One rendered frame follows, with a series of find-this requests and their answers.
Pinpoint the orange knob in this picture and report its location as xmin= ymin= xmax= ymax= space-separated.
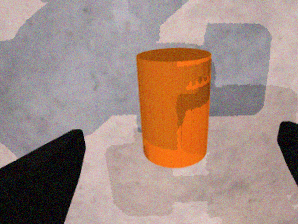
xmin=136 ymin=48 xmax=212 ymax=169

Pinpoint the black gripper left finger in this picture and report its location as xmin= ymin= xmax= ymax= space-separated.
xmin=0 ymin=129 xmax=85 ymax=224

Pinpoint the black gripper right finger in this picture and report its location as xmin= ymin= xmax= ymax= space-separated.
xmin=277 ymin=121 xmax=298 ymax=185

